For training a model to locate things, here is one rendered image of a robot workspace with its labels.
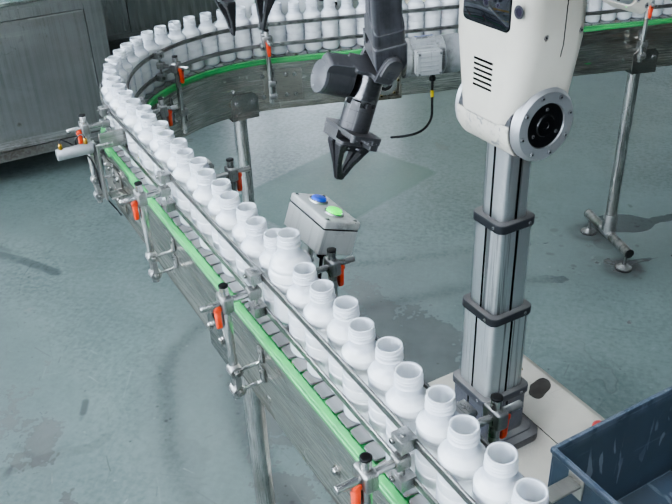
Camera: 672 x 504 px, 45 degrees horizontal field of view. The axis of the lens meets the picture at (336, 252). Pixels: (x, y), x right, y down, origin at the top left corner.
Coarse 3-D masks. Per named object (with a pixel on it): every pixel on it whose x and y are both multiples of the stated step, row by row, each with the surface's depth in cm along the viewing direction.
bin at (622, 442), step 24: (648, 408) 130; (600, 432) 125; (624, 432) 129; (648, 432) 133; (552, 456) 122; (576, 456) 125; (600, 456) 129; (624, 456) 133; (648, 456) 137; (552, 480) 123; (576, 480) 117; (600, 480) 132; (624, 480) 137; (648, 480) 141
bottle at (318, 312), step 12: (312, 288) 122; (324, 288) 124; (312, 300) 121; (324, 300) 121; (312, 312) 122; (324, 312) 122; (312, 324) 122; (324, 324) 122; (312, 336) 124; (324, 336) 123; (312, 348) 125; (324, 360) 125; (312, 372) 128; (324, 372) 127
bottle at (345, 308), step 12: (336, 300) 118; (348, 300) 119; (336, 312) 117; (348, 312) 116; (336, 324) 118; (348, 324) 117; (336, 336) 118; (336, 348) 119; (336, 372) 121; (336, 384) 123
